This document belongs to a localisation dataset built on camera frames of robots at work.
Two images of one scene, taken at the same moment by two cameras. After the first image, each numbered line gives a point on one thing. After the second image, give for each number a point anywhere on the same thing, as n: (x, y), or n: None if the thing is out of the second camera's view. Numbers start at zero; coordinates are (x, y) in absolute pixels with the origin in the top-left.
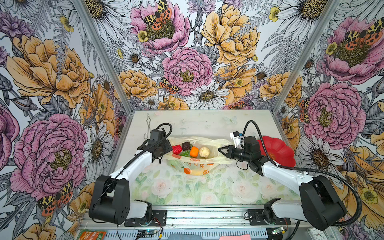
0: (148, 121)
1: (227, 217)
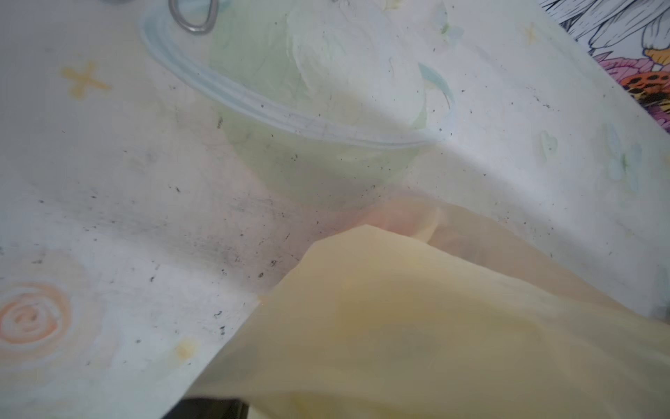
0: (196, 30)
1: None
